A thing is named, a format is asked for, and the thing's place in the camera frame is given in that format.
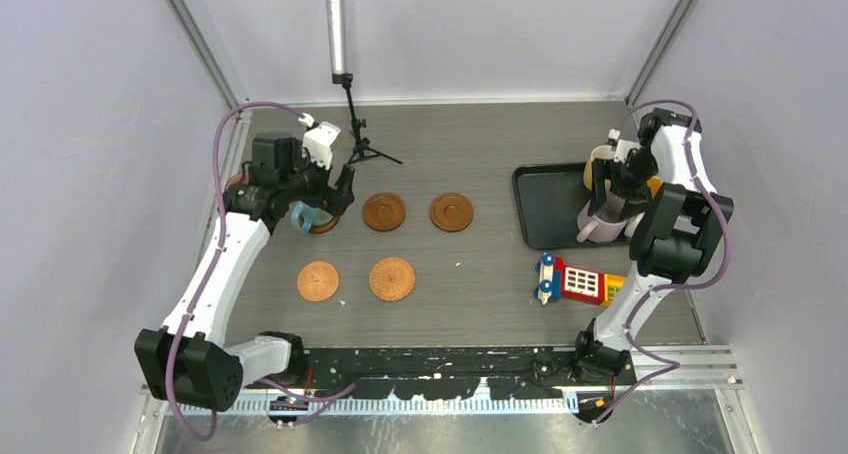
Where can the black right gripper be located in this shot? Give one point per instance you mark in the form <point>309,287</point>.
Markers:
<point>606,169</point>

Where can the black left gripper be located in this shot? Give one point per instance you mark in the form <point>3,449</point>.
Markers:
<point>335,200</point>

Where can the white mug orange inside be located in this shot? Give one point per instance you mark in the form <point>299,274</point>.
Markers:
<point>653,185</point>

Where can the blue mug yellow inside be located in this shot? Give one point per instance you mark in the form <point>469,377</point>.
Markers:
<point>304,216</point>

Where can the brown wooden coaster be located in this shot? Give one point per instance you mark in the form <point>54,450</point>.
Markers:
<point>325,227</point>
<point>451,212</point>

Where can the dark wooden round coaster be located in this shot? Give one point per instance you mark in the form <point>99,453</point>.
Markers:
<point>384,212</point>

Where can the lilac mug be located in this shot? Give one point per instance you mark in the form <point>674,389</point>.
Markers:
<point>605,225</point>

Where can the smooth orange round coaster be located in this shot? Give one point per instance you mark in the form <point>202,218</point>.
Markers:
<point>318,281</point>

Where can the woven rattan round coaster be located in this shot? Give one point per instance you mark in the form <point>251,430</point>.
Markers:
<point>392,279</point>

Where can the pink floral mug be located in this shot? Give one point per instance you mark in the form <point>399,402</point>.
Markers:
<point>238,179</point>

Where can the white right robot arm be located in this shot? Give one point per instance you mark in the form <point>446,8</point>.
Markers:
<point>662,179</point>

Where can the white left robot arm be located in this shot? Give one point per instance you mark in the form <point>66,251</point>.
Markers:
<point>186,359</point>

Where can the yellow mug white inside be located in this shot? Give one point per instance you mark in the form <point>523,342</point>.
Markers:
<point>606,154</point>

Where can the black plastic tray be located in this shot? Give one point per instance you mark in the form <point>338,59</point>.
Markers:
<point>548,199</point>

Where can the toy block train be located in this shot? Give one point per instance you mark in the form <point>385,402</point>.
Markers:
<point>558,280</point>

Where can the silver microphone on tripod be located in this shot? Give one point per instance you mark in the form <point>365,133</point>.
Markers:
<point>340,74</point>

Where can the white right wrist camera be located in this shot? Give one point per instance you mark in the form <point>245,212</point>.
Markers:
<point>621,149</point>

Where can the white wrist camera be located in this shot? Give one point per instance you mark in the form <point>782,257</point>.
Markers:
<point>318,141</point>
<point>621,149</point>

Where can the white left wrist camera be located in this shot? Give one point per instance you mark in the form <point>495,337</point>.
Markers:
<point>318,141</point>

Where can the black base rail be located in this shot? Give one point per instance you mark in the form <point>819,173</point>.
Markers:
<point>508,373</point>

